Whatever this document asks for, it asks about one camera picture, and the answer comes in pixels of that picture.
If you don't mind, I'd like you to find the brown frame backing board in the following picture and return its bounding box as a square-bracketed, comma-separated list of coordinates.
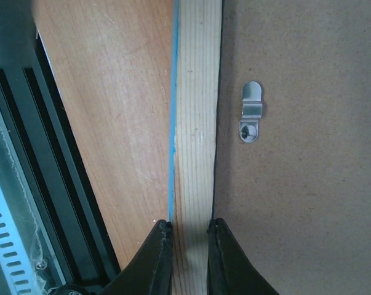
[214, 1, 371, 294]

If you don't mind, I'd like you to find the blue slotted cable duct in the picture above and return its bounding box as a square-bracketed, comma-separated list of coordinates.
[0, 186, 34, 294]

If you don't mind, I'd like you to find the blue picture frame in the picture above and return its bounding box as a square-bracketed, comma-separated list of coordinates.
[168, 1, 223, 294]

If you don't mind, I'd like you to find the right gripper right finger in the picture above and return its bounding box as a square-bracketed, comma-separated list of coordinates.
[207, 218, 277, 294]

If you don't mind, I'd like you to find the metal frame retaining clip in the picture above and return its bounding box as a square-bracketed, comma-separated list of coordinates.
[239, 81, 263, 143]

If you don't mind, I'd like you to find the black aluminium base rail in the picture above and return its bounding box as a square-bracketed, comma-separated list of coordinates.
[0, 37, 120, 294]

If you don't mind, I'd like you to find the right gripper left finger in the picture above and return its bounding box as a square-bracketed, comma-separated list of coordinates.
[102, 219, 174, 294]

